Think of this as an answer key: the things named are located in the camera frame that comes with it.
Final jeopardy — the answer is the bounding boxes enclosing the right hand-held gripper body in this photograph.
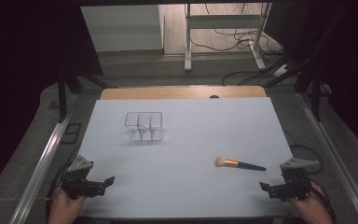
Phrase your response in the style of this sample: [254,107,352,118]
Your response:
[274,157,321,202]

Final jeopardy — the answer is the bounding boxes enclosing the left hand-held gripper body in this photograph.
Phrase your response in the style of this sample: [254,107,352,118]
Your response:
[62,155,106,201]

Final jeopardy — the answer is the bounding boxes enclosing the makeup brush with gold ferrule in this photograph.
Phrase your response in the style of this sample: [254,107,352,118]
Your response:
[214,156,268,172]

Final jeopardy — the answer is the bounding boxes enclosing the clear plastic organizer box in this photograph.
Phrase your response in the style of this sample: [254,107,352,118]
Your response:
[124,111,164,143]

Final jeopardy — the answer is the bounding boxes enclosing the person's right hand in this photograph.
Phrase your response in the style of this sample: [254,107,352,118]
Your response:
[286,181,334,224]

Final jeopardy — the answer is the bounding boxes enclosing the person's left hand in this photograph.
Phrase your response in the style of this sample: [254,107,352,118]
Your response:
[48,186,89,224]

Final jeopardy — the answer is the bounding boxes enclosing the white table mat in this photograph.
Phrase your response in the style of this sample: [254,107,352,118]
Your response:
[79,96,296,219]

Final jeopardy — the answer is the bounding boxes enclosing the black metal stand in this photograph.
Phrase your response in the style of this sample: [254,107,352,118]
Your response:
[263,3,349,123]
[56,62,117,124]

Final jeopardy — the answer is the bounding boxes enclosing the white power strip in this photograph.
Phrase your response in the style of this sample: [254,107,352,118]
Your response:
[272,63,291,78]

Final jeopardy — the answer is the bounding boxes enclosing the black curtain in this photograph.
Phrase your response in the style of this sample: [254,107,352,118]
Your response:
[0,0,104,201]
[262,0,358,161]

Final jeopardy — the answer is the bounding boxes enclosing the white cabinet panel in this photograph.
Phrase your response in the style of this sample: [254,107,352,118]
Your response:
[80,4,164,53]

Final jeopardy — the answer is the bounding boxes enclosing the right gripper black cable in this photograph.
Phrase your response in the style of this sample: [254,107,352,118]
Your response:
[304,177,337,224]

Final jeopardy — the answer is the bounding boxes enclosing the black cable loop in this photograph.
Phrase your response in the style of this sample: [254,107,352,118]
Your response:
[282,128,324,175]

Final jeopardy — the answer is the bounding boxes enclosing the aluminium rail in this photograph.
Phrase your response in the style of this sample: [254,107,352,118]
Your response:
[8,92,79,224]
[296,91,358,224]

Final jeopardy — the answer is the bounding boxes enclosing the black square floor frame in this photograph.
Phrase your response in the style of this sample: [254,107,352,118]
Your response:
[60,122,83,145]

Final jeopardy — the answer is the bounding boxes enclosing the long black floor cable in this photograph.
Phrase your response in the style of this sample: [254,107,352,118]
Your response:
[221,56,288,87]

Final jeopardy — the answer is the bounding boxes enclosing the tangled black floor cables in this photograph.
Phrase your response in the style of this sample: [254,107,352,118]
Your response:
[188,3,284,63]

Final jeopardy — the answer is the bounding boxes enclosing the white metal desk frame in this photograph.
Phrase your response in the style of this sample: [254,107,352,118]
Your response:
[184,3,273,73]

